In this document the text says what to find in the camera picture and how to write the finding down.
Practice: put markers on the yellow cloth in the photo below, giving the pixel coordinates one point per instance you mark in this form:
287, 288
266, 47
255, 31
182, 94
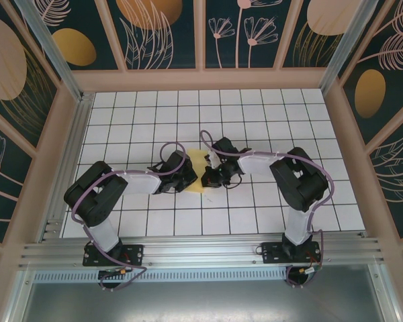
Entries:
198, 157

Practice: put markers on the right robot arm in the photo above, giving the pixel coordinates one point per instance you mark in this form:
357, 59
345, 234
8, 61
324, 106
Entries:
299, 181

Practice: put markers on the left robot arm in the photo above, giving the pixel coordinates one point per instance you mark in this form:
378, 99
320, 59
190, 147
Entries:
94, 198

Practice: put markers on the grey metal sheet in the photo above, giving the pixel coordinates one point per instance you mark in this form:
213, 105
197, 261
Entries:
201, 302

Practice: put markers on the yellow power connector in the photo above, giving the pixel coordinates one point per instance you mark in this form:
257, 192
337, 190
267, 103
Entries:
304, 270
122, 270

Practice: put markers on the long aluminium base rail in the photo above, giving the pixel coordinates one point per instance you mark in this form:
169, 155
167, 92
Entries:
201, 251

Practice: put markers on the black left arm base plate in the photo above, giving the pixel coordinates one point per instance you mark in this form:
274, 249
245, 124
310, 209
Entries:
134, 255

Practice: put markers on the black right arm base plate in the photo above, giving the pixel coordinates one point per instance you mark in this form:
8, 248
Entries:
272, 253

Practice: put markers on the aluminium side rail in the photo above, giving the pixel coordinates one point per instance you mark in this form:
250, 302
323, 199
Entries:
79, 134

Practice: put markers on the aluminium corner post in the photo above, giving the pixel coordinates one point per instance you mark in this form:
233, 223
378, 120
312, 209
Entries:
346, 43
53, 50

